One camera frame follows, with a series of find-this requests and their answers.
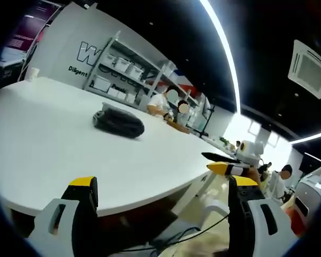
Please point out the black pouch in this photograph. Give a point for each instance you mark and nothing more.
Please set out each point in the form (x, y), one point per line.
(117, 121)

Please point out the black tripod stand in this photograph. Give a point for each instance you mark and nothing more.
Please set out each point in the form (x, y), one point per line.
(206, 120)

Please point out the white chair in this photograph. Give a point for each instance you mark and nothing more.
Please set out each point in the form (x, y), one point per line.
(215, 208)

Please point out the white rounded machine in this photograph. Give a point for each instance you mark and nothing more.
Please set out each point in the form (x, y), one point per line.
(314, 198)

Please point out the ceiling air conditioner unit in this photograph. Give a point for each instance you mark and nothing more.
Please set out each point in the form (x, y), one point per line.
(307, 68)

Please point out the long ceiling light strip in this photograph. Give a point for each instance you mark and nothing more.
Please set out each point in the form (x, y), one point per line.
(226, 51)

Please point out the grey metal shelf rack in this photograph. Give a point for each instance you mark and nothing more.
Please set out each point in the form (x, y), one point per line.
(139, 72)

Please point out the white storage box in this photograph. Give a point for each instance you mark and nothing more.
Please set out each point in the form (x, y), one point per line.
(136, 72)
(101, 84)
(123, 65)

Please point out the white paper cup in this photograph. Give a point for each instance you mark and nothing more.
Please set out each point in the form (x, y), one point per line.
(34, 74)

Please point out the purple wall poster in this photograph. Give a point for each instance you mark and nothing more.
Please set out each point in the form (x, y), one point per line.
(29, 26)

